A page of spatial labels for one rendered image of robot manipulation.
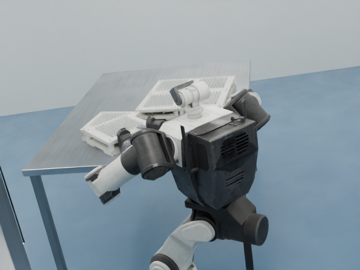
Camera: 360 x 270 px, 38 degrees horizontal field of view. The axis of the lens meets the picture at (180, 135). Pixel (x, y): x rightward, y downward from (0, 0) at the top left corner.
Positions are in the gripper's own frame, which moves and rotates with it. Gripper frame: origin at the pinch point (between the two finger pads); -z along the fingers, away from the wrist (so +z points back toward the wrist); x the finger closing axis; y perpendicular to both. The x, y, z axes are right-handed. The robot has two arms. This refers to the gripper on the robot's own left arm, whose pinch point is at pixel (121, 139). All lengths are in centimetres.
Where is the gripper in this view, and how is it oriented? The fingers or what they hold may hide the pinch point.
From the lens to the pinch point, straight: 231.0
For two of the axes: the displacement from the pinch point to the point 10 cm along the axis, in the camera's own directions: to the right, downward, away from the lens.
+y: 8.7, -3.1, 3.8
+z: 4.6, 3.0, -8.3
